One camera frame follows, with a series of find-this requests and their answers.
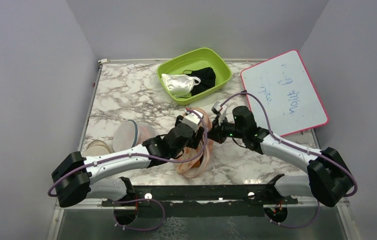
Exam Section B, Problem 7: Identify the black bra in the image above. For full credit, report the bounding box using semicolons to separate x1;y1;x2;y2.
182;67;216;96

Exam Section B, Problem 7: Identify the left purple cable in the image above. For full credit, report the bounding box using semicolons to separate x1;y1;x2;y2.
47;107;209;198

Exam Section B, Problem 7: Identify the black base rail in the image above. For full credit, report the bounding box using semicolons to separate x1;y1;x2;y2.
101;183;298;218

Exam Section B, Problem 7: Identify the purple cable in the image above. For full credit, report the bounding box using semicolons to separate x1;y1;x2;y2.
219;91;359;198
47;107;209;198

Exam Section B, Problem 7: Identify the green plastic basin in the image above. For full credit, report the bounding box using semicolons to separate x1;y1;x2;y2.
156;47;232;106

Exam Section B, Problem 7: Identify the white satin bra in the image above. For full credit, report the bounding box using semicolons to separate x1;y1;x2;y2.
161;73;202;96

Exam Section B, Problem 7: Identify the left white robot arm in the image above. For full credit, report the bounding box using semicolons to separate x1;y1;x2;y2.
47;110;207;208

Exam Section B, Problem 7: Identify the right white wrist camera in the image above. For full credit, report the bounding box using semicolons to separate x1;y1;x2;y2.
211;101;228;126

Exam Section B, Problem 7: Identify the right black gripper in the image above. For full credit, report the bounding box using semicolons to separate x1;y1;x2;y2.
204;114;246;145

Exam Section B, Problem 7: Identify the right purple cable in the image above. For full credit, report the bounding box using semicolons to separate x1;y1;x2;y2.
219;91;359;198

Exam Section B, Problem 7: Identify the pink framed whiteboard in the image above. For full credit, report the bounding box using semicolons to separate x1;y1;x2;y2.
240;49;329;137

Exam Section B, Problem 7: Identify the white mesh laundry bag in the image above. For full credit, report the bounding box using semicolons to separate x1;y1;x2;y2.
111;119;157;152

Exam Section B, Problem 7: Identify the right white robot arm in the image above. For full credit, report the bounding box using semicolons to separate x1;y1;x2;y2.
207;103;355;207

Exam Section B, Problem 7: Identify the beige bra cup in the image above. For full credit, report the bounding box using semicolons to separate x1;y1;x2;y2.
81;140;112;157

